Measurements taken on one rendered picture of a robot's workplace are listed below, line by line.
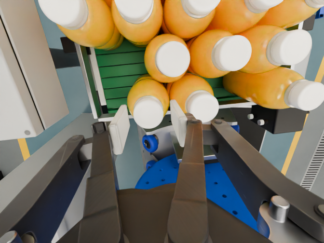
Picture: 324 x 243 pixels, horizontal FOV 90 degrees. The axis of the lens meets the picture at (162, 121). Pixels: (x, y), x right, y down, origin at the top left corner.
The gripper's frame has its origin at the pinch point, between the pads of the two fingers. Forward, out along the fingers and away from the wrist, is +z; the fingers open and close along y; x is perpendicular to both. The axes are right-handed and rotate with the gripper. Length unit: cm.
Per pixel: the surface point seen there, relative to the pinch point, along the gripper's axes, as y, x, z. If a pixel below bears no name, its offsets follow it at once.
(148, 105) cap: 0.0, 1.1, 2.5
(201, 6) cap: 6.7, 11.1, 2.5
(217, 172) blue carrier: 11.6, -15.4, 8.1
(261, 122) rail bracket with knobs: 24.2, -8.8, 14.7
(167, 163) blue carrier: 2.3, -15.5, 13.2
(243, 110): 69, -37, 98
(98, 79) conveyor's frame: -11.6, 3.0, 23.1
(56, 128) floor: -82, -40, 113
